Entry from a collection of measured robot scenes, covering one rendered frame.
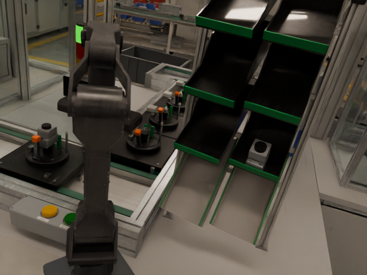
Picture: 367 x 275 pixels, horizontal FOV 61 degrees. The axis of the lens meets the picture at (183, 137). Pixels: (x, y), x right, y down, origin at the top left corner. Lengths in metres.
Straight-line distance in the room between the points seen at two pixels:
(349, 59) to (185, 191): 1.27
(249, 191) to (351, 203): 0.70
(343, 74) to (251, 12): 1.21
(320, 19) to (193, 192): 0.55
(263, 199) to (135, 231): 0.37
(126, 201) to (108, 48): 0.68
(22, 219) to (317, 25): 0.90
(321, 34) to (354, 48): 1.15
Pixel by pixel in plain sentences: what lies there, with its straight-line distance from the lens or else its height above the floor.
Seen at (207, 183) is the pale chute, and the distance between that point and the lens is 0.94.
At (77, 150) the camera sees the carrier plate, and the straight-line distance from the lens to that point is 1.22.
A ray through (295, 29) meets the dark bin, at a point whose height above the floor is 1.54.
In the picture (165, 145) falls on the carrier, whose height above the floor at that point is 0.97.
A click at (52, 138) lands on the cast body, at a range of 1.14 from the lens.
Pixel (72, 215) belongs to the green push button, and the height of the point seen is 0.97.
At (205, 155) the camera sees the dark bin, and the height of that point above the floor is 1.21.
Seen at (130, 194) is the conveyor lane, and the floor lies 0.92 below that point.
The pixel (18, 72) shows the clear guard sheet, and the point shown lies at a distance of 1.33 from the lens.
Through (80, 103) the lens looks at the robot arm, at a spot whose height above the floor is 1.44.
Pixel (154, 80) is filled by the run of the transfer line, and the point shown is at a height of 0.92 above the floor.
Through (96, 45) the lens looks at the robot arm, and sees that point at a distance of 0.49.
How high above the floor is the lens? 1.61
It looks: 28 degrees down
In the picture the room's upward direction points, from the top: 11 degrees clockwise
